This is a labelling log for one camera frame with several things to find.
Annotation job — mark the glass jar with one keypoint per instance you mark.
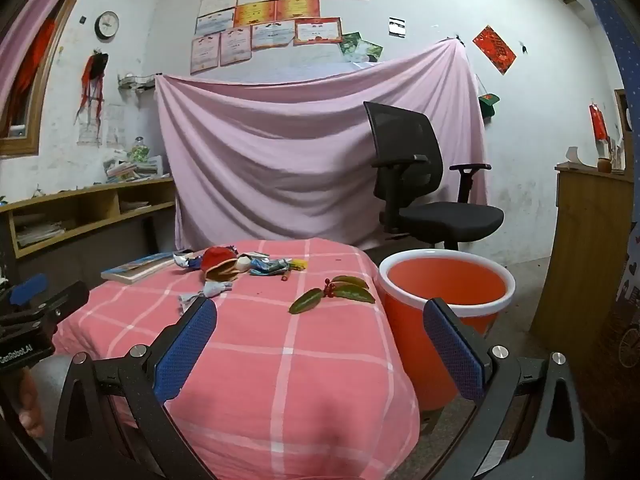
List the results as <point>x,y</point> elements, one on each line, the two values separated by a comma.
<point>140,150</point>

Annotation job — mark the thin stack of papers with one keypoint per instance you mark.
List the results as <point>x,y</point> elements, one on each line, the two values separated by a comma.
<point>134,206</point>

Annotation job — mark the squeezed tube with yellow end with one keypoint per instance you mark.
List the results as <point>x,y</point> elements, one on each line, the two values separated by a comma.
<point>270,266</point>

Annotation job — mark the wooden window frame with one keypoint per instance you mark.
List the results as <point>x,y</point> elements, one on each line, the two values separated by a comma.
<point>30,132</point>

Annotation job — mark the red hanging charm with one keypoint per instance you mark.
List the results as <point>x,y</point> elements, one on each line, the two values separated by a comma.
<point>598,125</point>

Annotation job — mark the black office chair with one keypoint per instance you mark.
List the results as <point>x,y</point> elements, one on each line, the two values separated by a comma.
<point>450,217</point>

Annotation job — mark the white paper ball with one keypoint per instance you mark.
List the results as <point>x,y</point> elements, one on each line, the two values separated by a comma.
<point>243,263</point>

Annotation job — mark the pink hanging sheet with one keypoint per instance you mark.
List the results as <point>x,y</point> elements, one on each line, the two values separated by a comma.
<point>275,160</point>

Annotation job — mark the red tassel wall ornament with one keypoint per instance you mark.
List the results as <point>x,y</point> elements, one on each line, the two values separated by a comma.
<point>92,77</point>

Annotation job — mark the round wall clock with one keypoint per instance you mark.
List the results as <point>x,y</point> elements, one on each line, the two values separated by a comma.
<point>107,25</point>

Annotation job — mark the silver wrapper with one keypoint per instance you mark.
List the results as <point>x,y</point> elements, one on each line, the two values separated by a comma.
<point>187,260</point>

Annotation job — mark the green landscape photo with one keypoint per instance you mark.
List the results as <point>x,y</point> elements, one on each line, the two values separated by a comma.
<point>349,42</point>
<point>371,52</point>

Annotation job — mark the red paper wall decoration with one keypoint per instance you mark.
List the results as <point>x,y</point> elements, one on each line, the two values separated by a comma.
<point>494,49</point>

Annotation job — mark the leafy twig with red berries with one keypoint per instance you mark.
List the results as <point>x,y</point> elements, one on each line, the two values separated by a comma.
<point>307,302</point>

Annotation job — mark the grey wrapper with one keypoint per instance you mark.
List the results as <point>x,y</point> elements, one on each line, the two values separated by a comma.
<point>187,301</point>

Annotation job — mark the wall calendar sheet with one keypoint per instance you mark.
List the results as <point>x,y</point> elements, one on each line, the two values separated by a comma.
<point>92,127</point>

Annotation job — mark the white curved object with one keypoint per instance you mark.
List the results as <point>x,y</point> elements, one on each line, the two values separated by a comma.
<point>572,156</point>

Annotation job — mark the blue white wrapper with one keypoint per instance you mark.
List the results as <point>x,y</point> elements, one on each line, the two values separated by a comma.
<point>217,288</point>

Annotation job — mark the brown paper scrap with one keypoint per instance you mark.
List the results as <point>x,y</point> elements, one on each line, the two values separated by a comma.
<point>222,273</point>

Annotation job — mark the green cap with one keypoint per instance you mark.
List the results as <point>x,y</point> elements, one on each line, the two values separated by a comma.
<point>489,102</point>

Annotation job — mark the group of wall certificates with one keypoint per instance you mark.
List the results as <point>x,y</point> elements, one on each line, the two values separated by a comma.
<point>260,10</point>

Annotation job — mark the pink plaid tablecloth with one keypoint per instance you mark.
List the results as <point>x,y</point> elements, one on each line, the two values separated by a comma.
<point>300,360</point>

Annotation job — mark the black and white photo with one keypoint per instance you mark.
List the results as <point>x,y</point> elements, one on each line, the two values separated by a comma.
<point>397,26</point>

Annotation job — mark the pink window curtain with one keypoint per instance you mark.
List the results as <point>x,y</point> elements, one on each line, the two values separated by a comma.
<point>20,45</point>

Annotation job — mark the wooden framed mirror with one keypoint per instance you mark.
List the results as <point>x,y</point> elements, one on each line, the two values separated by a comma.
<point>622,110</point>

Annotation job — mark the wooden desk with shelf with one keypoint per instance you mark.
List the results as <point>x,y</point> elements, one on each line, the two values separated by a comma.
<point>95,192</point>

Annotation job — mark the pile of papers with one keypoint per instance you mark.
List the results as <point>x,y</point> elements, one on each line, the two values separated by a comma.
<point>40,234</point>

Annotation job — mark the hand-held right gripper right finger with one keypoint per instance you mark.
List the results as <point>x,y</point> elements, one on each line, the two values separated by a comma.
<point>452,350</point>

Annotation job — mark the orange bucket white rim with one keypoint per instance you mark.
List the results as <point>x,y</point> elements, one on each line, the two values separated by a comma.
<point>445,285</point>

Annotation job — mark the illustrated paperback book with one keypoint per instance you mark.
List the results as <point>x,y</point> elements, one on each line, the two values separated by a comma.
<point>135,270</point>

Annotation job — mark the stack of books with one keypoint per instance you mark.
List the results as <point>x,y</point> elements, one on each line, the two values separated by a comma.
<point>132,169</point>

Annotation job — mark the blue dotted curtain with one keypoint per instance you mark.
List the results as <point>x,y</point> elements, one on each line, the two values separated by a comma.
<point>625,50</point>

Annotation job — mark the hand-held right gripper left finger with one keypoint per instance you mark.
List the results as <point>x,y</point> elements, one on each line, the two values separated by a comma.
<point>185,350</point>

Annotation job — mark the person's left hand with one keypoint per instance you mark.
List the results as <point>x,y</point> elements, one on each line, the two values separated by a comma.
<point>29,410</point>

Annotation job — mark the red window cloth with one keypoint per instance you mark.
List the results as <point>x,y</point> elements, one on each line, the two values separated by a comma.
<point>35,67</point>

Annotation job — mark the wooden cabinet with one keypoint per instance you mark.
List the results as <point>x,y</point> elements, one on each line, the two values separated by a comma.
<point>585,260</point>

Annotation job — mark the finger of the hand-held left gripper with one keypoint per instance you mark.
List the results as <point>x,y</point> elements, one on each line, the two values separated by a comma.
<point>65,302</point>
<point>27,287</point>

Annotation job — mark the small brown pot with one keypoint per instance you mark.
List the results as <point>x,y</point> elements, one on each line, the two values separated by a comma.
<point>604,165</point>

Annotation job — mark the small red stick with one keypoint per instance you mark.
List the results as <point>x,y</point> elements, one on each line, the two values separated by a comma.
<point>286,276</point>

